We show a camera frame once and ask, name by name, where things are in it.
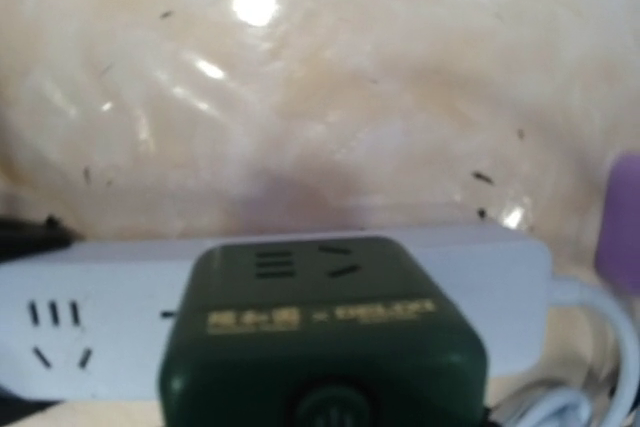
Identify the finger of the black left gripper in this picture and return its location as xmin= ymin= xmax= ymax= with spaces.
xmin=0 ymin=215 xmax=78 ymax=262

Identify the light blue power strip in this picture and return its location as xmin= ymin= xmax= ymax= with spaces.
xmin=1 ymin=222 xmax=552 ymax=400

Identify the dark green cube socket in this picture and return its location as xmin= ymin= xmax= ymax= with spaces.
xmin=159 ymin=236 xmax=488 ymax=426

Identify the light blue cable with plug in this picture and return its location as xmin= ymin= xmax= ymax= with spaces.
xmin=499 ymin=274 xmax=640 ymax=427

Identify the purple power strip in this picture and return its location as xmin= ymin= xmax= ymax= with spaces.
xmin=595 ymin=152 xmax=639 ymax=296

